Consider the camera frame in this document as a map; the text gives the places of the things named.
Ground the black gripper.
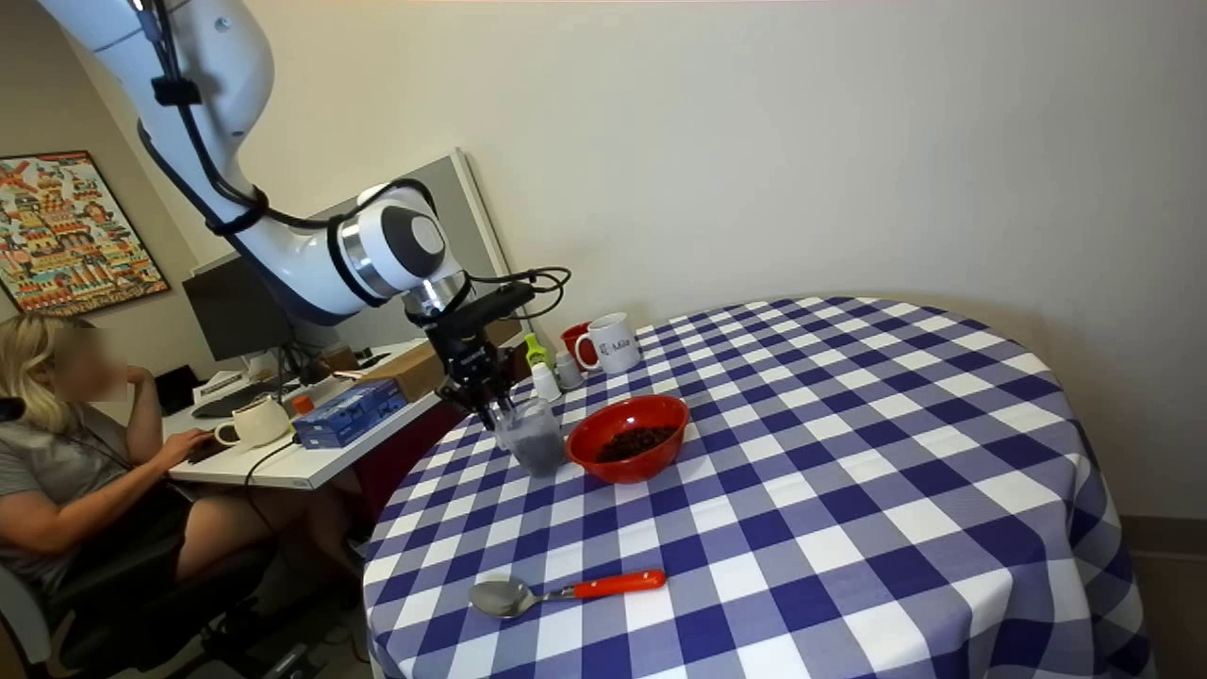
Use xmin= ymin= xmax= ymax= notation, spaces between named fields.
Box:
xmin=420 ymin=284 xmax=536 ymax=434

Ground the clear plastic measuring jug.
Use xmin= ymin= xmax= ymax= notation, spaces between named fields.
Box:
xmin=492 ymin=374 xmax=575 ymax=478

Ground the red bowl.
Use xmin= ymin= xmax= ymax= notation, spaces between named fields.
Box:
xmin=565 ymin=390 xmax=693 ymax=491

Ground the white bottle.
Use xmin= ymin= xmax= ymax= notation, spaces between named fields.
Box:
xmin=530 ymin=358 xmax=565 ymax=408

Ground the red mug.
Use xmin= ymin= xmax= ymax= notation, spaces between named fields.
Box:
xmin=560 ymin=320 xmax=608 ymax=380

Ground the long cardboard box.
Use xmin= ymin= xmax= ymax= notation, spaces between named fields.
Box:
xmin=359 ymin=337 xmax=447 ymax=386

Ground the white mug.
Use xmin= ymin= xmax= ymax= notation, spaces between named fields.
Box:
xmin=585 ymin=309 xmax=646 ymax=376

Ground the blue box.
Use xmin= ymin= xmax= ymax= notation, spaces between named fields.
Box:
xmin=291 ymin=376 xmax=410 ymax=454

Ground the grey partition panel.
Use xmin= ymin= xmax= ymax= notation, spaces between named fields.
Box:
xmin=185 ymin=147 xmax=519 ymax=368

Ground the white desk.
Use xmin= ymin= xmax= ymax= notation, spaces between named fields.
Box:
xmin=149 ymin=337 xmax=447 ymax=495

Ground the black computer monitor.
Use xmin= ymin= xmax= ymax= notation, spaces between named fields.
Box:
xmin=182 ymin=249 xmax=310 ymax=368

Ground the blue white checkered tablecloth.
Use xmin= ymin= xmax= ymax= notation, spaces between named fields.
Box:
xmin=359 ymin=289 xmax=1155 ymax=679

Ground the seated person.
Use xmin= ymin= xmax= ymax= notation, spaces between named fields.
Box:
xmin=0 ymin=313 xmax=370 ymax=611

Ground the black office chair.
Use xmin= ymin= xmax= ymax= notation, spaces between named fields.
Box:
xmin=0 ymin=495 xmax=325 ymax=679

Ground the colourful framed picture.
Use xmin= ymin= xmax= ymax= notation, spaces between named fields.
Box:
xmin=0 ymin=147 xmax=174 ymax=320

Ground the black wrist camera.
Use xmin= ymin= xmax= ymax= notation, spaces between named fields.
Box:
xmin=464 ymin=280 xmax=542 ymax=333

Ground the black camera cable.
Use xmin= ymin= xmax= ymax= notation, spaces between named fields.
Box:
xmin=500 ymin=265 xmax=576 ymax=320

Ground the spoon with orange handle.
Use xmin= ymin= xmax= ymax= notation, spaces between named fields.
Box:
xmin=469 ymin=564 xmax=671 ymax=622

